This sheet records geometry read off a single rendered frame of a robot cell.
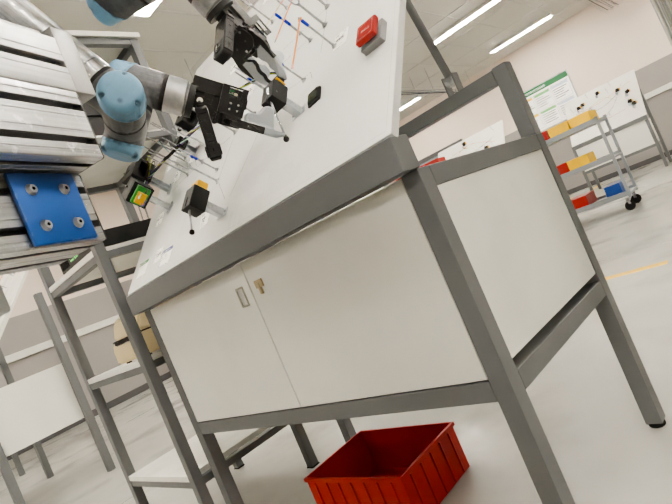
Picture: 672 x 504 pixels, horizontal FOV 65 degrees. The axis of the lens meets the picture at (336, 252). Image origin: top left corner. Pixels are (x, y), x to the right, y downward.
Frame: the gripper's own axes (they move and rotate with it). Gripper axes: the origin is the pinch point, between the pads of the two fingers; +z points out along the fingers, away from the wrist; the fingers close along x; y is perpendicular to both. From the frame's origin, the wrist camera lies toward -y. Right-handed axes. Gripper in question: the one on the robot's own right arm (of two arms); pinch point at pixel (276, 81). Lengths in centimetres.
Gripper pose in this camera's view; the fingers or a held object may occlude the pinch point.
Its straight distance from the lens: 129.4
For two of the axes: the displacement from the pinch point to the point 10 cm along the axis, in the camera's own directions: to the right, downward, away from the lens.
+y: 3.3, -6.0, 7.3
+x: -6.6, 4.0, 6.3
